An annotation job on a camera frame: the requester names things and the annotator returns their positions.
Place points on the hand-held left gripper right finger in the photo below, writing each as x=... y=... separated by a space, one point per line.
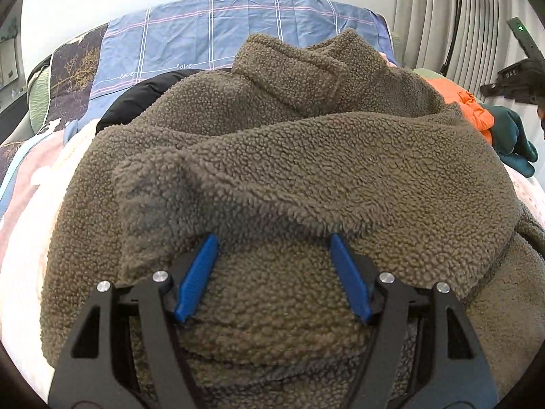
x=350 y=279

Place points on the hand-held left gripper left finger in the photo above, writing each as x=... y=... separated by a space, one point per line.
x=198 y=279

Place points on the brown fleece jacket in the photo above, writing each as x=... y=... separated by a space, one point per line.
x=298 y=157

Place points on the dark green sweatshirt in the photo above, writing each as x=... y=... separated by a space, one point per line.
x=513 y=134

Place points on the orange puffer jacket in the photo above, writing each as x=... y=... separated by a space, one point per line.
x=466 y=106

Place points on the black floor lamp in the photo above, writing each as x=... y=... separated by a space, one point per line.
x=455 y=17

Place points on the grey pleated curtain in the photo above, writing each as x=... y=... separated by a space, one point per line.
x=430 y=4

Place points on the pink plush blanket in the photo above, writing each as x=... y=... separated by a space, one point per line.
x=25 y=230

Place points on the black puffer jacket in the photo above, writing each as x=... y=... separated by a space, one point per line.
x=132 y=100

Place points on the blue plaid quilt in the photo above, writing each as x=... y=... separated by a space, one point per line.
x=191 y=30

